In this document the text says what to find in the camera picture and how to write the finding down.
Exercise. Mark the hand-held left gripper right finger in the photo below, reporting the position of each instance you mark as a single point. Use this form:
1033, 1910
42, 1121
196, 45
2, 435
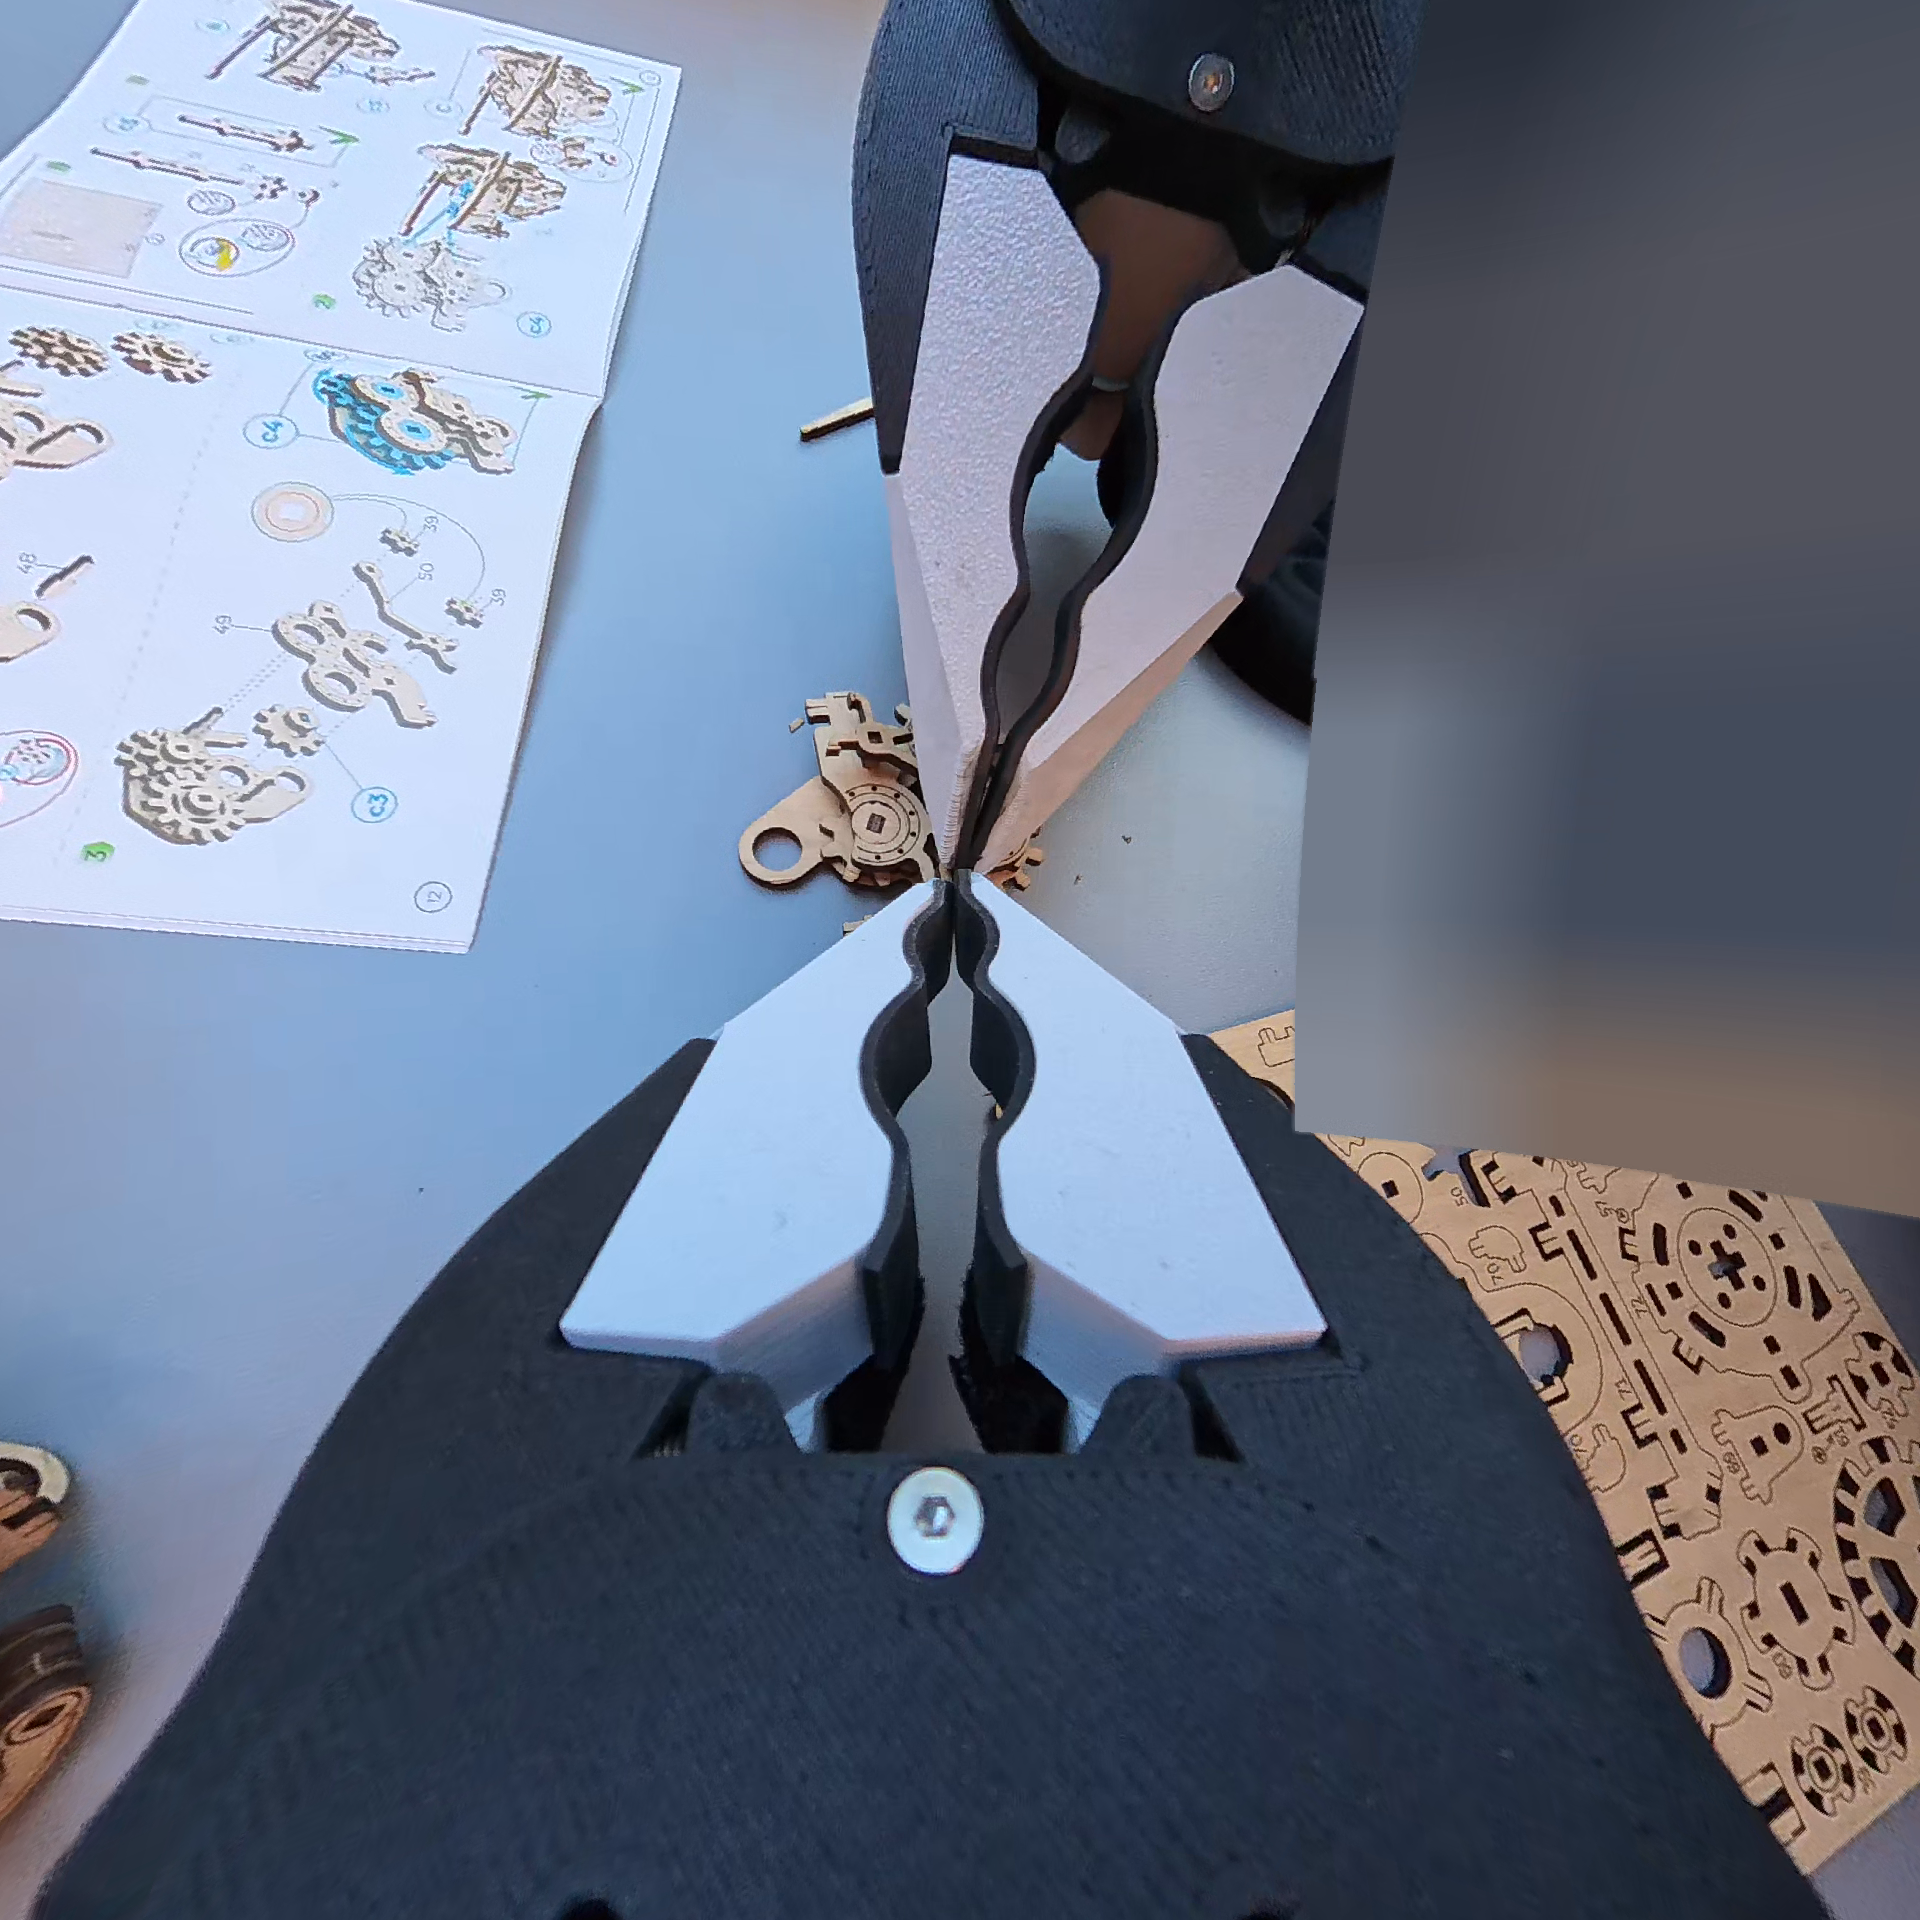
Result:
1140, 1200

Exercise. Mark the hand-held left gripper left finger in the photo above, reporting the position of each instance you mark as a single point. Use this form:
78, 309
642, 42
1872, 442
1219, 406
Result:
750, 1200

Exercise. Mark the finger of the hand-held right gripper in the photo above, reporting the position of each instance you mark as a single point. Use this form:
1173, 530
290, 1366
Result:
1245, 451
959, 376

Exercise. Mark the small wooden gear assembly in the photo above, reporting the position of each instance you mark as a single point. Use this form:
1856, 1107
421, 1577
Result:
878, 817

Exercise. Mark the grey desk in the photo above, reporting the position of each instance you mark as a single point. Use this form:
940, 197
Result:
301, 1126

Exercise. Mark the person's right hand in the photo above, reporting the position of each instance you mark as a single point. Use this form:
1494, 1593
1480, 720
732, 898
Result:
1147, 248

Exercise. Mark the small wooden stick piece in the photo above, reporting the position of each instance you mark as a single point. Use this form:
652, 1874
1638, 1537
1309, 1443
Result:
838, 419

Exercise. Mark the black padded chair armrest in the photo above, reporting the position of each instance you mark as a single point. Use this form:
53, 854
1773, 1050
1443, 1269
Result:
1268, 645

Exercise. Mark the laser-cut plywood parts sheet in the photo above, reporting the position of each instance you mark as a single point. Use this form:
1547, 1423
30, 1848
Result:
1725, 1426

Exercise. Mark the white instruction booklet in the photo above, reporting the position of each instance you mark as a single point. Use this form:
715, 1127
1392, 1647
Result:
301, 630

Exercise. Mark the partly built wooden model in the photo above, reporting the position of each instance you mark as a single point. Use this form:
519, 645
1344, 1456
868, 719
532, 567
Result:
30, 1695

